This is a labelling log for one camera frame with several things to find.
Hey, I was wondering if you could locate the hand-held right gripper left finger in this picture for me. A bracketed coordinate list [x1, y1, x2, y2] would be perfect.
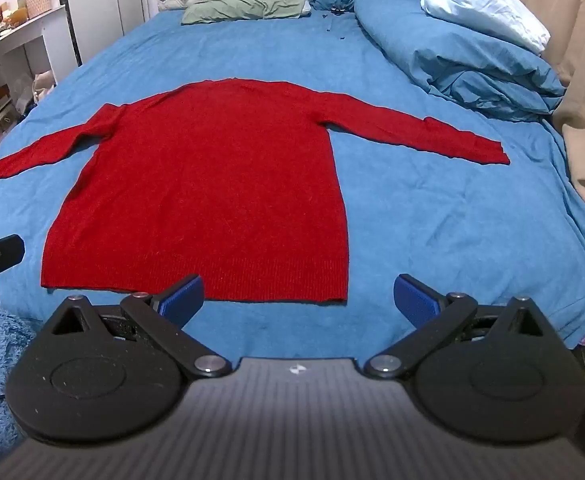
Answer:
[40, 274, 232, 380]

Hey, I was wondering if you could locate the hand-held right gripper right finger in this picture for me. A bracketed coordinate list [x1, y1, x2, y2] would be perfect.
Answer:
[364, 274, 556, 380]

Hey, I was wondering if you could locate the red knit sweater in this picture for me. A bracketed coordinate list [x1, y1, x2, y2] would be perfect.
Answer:
[0, 78, 511, 307]

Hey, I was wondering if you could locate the blue bed sheet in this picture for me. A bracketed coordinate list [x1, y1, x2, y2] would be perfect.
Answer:
[0, 0, 585, 466]

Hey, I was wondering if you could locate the white bag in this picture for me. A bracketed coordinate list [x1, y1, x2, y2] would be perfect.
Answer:
[32, 71, 57, 107]

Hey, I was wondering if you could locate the white shelf unit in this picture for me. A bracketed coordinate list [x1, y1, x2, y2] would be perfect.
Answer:
[0, 4, 81, 163]

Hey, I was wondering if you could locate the blue duvet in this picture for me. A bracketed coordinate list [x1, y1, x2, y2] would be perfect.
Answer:
[354, 0, 568, 123]

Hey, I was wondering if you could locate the black pole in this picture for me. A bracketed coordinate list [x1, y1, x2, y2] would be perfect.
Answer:
[54, 0, 83, 67]

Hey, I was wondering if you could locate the white wardrobe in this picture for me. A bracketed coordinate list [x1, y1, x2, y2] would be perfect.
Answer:
[64, 0, 149, 63]

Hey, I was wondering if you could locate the green pillow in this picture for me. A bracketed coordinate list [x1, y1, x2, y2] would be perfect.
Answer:
[181, 0, 312, 26]

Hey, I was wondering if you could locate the light blue white pillow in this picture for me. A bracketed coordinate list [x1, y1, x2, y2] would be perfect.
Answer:
[419, 0, 552, 56]

